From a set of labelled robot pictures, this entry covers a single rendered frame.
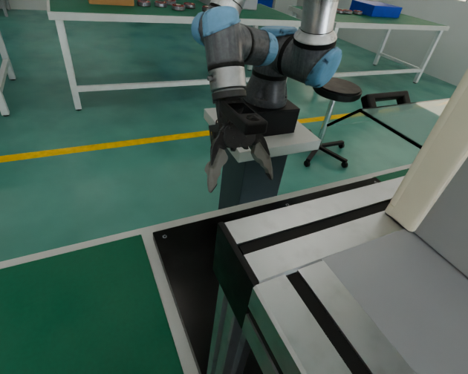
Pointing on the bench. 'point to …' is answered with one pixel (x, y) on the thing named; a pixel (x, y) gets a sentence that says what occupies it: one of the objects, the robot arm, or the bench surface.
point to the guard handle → (385, 98)
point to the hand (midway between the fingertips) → (244, 187)
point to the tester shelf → (348, 291)
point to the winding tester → (450, 180)
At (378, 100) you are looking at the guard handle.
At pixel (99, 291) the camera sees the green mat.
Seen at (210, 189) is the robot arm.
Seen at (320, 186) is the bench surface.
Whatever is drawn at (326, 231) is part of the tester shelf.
